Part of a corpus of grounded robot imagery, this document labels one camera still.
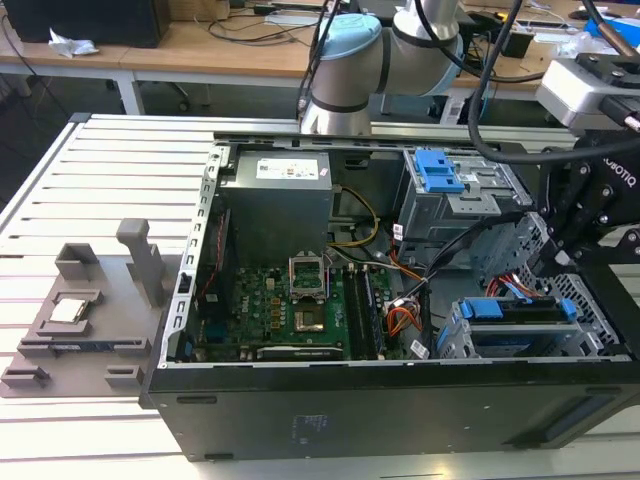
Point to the clear plastic bag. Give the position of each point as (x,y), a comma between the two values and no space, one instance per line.
(570,46)

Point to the grey metal optical drive bay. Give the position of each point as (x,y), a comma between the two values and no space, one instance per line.
(450,220)

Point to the blue cardboard box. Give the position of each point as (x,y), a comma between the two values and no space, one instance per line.
(625,26)

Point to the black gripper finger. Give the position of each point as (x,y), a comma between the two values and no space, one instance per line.
(575,195)
(595,232)

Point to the grey power supply unit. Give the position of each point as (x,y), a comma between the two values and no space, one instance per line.
(280,205)

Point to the silver CPU chip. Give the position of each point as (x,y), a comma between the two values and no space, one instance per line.
(69,311)

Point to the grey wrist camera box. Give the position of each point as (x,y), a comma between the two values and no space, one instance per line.
(570,90)

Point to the black graphics card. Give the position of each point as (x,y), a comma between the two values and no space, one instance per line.
(300,353)

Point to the hard disk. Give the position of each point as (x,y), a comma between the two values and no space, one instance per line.
(482,309)

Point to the green motherboard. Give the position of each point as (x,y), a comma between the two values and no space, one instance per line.
(255,310)

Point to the silver locking lever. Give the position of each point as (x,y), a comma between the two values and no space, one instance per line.
(327,280)

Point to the dark RAM stick blue label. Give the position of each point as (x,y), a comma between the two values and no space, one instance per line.
(95,345)

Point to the large black box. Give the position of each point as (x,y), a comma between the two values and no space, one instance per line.
(90,22)

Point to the grey metal disk bay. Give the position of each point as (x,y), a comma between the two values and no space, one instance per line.
(590,325)

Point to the small black box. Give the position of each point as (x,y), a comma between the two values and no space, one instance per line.
(517,45)

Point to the blue plastic bay latch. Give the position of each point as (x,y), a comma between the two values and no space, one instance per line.
(437,172)

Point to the crumpled white paper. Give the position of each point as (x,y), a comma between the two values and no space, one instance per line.
(72,44)

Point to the CPU socket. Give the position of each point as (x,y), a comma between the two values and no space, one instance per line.
(309,321)

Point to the grey parts rack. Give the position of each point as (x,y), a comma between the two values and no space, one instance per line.
(100,325)

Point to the black open PC case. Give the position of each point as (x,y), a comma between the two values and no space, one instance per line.
(350,415)

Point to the black RAM stick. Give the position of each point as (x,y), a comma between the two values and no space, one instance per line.
(356,315)

